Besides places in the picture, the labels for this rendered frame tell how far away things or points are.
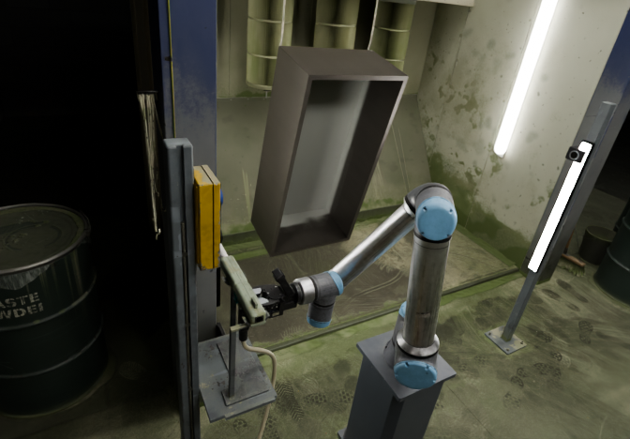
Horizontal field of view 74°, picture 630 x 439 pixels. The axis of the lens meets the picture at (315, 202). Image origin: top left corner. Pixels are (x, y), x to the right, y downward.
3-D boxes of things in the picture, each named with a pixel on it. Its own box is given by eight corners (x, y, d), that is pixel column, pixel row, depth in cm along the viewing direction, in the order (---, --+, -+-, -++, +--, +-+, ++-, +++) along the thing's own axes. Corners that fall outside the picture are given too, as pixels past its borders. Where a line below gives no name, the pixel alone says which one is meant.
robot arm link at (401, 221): (432, 164, 141) (311, 277, 172) (434, 178, 130) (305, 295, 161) (457, 186, 142) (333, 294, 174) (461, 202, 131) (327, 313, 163)
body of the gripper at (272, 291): (267, 320, 136) (299, 310, 142) (269, 299, 132) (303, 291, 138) (258, 304, 142) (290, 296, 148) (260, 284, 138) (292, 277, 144)
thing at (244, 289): (263, 363, 132) (267, 308, 121) (248, 368, 129) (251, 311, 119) (217, 273, 168) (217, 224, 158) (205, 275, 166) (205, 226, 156)
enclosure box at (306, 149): (250, 220, 284) (278, 45, 212) (325, 208, 313) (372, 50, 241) (270, 257, 262) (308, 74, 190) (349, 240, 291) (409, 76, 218)
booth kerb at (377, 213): (167, 260, 315) (166, 245, 309) (166, 258, 317) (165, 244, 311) (431, 208, 441) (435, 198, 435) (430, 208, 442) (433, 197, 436)
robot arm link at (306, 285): (316, 287, 139) (303, 270, 146) (304, 291, 137) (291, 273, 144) (312, 308, 144) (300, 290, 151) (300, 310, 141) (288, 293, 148)
